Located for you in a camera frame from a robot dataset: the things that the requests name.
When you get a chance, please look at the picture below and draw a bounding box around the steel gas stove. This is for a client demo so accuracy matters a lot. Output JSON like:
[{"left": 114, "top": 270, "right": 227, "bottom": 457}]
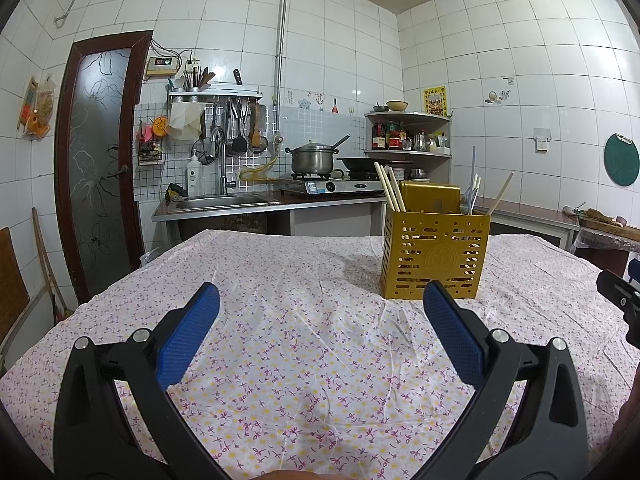
[{"left": 278, "top": 172, "right": 386, "bottom": 196}]

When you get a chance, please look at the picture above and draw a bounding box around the black hanging spatula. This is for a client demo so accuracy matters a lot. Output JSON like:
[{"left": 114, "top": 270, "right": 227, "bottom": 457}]
[{"left": 225, "top": 100, "right": 249, "bottom": 154}]

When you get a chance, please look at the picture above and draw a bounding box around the beige wall controller box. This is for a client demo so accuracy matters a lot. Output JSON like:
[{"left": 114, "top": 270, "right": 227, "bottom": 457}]
[{"left": 144, "top": 56, "right": 180, "bottom": 80}]

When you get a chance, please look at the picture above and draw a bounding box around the yellow wall poster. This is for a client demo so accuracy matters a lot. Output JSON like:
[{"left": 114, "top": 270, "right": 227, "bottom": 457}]
[{"left": 423, "top": 85, "right": 448, "bottom": 116}]

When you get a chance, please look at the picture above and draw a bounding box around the brown-framed glass door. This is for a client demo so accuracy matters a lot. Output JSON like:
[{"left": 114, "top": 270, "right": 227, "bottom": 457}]
[{"left": 53, "top": 30, "right": 154, "bottom": 307}]

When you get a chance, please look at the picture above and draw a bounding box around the wooden hanging spatula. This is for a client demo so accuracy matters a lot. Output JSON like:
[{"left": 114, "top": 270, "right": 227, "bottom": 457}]
[{"left": 248, "top": 102, "right": 266, "bottom": 154}]

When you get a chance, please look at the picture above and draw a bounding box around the steel sink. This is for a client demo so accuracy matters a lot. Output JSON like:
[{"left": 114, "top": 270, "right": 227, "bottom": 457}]
[{"left": 167, "top": 193, "right": 282, "bottom": 212}]

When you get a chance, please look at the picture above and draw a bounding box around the steel pot with lid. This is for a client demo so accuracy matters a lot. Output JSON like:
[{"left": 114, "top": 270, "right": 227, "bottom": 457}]
[{"left": 284, "top": 134, "right": 351, "bottom": 175}]

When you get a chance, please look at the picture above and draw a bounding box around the wooden panel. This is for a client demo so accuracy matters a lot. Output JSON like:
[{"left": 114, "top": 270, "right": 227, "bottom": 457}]
[{"left": 0, "top": 227, "right": 32, "bottom": 361}]

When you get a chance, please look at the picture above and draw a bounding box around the white hanging cloth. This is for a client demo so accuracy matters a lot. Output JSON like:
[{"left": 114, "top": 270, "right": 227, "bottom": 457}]
[{"left": 167, "top": 103, "right": 205, "bottom": 140}]

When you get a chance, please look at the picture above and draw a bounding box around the green round cutting board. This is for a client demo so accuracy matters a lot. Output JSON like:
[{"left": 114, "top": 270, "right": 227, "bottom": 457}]
[{"left": 603, "top": 133, "right": 640, "bottom": 189}]

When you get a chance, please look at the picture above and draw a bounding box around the yellow hose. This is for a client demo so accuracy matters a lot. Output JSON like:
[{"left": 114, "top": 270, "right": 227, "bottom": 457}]
[{"left": 238, "top": 152, "right": 281, "bottom": 184}]

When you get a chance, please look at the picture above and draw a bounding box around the metal cup of utensils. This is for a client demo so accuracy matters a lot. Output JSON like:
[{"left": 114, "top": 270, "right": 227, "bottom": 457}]
[{"left": 182, "top": 65, "right": 216, "bottom": 92}]

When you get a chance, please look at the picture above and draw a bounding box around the metal wall pipe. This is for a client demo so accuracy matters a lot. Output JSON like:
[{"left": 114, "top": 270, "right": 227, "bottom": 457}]
[{"left": 54, "top": 0, "right": 291, "bottom": 112}]

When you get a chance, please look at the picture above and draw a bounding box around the dark red cabinet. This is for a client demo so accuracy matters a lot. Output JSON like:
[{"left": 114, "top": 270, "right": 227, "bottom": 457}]
[{"left": 572, "top": 239, "right": 640, "bottom": 277}]

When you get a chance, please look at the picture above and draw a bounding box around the yellow perforated utensil holder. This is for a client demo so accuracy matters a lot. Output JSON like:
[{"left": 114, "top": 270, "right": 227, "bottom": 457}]
[{"left": 380, "top": 181, "right": 492, "bottom": 302}]

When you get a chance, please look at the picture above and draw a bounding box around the wooden stick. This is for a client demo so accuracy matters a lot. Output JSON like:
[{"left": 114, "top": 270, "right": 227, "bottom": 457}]
[{"left": 32, "top": 207, "right": 64, "bottom": 322}]

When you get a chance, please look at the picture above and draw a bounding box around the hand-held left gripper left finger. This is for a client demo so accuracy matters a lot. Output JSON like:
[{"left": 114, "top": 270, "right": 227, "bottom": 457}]
[{"left": 54, "top": 282, "right": 226, "bottom": 480}]

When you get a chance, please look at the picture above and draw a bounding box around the grey corner shelf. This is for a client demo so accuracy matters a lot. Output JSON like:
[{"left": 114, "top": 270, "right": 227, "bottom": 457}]
[{"left": 363, "top": 111, "right": 453, "bottom": 157}]

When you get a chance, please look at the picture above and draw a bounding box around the wooden chopping board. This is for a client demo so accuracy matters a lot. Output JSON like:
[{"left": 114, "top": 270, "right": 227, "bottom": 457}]
[{"left": 577, "top": 215, "right": 640, "bottom": 242}]

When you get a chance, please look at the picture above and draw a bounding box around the red sauce jar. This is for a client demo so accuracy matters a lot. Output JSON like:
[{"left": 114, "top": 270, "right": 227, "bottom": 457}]
[{"left": 387, "top": 120, "right": 407, "bottom": 151}]

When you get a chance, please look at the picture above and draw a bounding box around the floral tablecloth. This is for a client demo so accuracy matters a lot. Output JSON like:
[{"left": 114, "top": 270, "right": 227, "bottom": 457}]
[{"left": 0, "top": 229, "right": 640, "bottom": 480}]

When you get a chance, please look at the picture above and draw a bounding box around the black wok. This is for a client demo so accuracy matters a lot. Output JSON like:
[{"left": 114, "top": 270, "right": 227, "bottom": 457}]
[{"left": 336, "top": 156, "right": 414, "bottom": 171}]

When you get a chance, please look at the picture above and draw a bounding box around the metal wall utensil rack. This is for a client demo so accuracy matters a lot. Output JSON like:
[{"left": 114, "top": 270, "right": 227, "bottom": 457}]
[{"left": 167, "top": 88, "right": 264, "bottom": 104}]

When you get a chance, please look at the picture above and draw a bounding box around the white soap bottle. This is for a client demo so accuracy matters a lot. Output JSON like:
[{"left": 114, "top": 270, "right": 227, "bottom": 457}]
[{"left": 185, "top": 152, "right": 202, "bottom": 198}]

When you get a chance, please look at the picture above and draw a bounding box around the kitchen counter cabinet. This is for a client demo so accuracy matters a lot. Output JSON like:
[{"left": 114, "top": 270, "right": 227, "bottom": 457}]
[{"left": 152, "top": 193, "right": 582, "bottom": 252}]

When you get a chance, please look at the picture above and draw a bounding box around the wire wall basket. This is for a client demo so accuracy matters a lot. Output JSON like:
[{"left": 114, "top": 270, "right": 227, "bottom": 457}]
[{"left": 135, "top": 114, "right": 166, "bottom": 167}]

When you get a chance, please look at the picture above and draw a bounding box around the chrome faucet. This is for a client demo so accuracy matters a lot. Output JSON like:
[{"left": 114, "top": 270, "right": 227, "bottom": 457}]
[{"left": 209, "top": 127, "right": 236, "bottom": 196}]

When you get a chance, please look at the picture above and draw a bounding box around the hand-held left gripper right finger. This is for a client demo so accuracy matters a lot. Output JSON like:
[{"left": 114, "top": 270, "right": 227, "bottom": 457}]
[{"left": 415, "top": 281, "right": 588, "bottom": 480}]

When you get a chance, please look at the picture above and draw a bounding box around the orange hanging bag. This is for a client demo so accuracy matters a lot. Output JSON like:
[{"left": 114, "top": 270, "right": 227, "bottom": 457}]
[{"left": 21, "top": 74, "right": 56, "bottom": 139}]

